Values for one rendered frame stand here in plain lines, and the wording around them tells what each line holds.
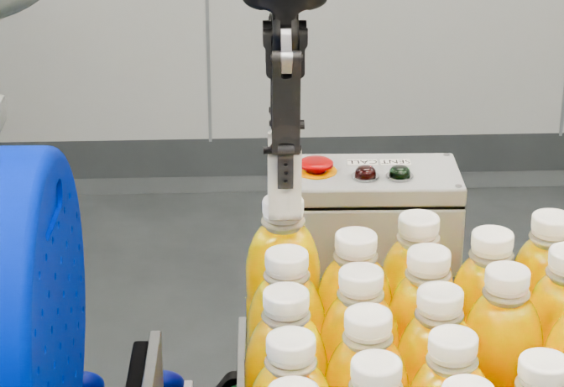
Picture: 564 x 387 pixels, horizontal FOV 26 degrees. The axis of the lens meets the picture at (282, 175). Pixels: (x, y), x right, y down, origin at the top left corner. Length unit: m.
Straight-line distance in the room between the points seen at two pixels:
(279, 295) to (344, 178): 0.27
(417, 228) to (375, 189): 0.10
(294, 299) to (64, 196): 0.21
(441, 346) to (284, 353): 0.12
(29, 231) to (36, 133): 3.12
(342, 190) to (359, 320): 0.27
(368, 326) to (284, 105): 0.21
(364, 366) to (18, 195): 0.29
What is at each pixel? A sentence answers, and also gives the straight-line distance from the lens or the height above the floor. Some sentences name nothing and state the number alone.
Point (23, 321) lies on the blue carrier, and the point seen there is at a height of 1.16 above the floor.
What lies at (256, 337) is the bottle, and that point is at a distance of 1.03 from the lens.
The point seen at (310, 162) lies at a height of 1.11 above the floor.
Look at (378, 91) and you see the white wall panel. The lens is 3.95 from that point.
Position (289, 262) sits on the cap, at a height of 1.11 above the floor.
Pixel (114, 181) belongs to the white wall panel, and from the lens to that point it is 4.00.
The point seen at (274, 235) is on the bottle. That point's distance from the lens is 1.14.
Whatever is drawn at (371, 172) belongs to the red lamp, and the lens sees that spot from 1.24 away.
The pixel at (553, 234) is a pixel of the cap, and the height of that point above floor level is 1.10.
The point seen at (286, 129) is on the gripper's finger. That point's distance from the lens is 1.05.
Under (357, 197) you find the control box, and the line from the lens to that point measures 1.23.
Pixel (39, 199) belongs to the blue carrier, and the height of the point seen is 1.22.
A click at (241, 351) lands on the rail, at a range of 1.18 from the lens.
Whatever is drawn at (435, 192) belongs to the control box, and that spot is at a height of 1.10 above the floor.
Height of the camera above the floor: 1.59
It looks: 23 degrees down
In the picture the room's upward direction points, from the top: straight up
